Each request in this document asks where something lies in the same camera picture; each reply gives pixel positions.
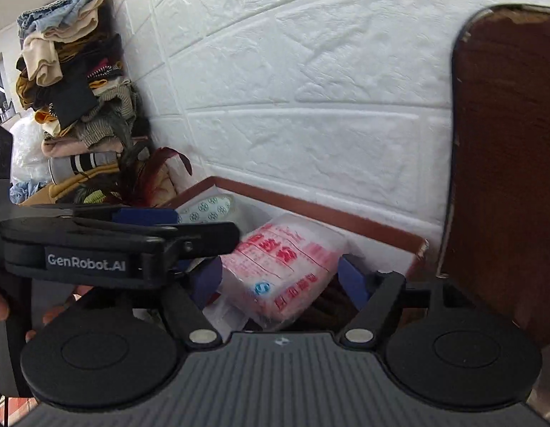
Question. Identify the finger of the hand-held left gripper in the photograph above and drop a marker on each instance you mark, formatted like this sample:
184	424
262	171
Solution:
143	216
203	236

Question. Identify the brown wooden board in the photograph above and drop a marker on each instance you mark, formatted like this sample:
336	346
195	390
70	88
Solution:
506	164

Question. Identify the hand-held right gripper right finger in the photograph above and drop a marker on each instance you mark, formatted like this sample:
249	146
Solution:
352	279

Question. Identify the green-patterned white packet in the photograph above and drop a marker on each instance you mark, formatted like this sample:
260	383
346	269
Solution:
208	209

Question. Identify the red-printed clear plastic bag pack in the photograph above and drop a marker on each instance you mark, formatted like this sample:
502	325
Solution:
283	267

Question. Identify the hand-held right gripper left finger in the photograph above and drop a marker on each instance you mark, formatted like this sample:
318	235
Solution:
207	281

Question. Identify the light blue cloth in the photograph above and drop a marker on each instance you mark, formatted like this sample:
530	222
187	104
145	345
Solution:
21	190

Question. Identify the pile of clothes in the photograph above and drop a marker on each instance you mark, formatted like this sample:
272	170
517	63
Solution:
74	93

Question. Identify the white plastic bag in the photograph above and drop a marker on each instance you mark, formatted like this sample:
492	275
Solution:
28	151

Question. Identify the brown wooden box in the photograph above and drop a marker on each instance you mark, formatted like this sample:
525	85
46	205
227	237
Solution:
310	211

